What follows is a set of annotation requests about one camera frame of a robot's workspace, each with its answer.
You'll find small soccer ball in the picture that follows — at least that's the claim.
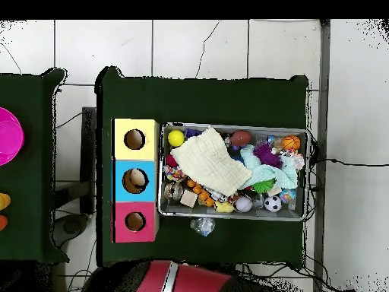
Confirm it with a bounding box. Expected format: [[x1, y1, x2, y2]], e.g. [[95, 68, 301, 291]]
[[264, 195, 283, 214]]

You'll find orange toy basketball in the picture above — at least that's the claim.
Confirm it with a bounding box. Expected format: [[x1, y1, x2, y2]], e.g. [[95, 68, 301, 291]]
[[282, 135, 302, 151]]

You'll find mint green cloth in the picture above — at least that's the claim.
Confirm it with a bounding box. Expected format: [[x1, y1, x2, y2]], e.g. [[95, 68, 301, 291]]
[[239, 144, 299, 191]]

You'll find clear plastic packet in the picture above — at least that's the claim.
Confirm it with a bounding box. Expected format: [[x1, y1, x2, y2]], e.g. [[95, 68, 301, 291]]
[[189, 217, 217, 238]]

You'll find small wooden block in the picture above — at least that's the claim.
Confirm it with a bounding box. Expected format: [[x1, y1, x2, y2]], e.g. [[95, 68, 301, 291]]
[[179, 190, 199, 208]]

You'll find magenta plate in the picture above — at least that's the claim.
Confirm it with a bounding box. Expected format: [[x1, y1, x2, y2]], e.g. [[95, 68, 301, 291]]
[[0, 106, 25, 167]]

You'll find black cable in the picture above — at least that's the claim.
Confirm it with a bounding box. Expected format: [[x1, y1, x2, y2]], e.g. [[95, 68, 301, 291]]
[[309, 157, 389, 168]]

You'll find clear mesh bin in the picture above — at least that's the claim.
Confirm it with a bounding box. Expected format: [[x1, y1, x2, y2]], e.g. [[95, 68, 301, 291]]
[[157, 122, 311, 222]]

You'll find purple spiky toy with eyes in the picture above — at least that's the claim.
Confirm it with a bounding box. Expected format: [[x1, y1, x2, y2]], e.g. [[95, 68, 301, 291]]
[[253, 142, 283, 170]]

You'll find dark green side table cloth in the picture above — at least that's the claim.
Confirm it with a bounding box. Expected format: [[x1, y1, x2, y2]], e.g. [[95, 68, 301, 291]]
[[0, 68, 69, 265]]

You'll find green spiky ball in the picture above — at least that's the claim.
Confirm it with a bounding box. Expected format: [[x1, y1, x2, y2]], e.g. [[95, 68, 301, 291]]
[[251, 179, 276, 195]]

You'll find white ball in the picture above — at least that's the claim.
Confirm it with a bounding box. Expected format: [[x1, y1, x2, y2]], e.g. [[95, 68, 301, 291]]
[[234, 195, 254, 214]]

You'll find brown toy football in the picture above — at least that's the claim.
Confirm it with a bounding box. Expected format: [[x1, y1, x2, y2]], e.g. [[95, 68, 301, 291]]
[[229, 130, 253, 148]]

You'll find yellow ball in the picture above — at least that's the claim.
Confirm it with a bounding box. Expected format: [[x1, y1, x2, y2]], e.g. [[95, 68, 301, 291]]
[[167, 129, 186, 148]]

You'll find cream yellow cloth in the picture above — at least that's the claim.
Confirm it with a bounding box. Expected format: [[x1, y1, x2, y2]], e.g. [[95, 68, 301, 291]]
[[170, 127, 253, 198]]

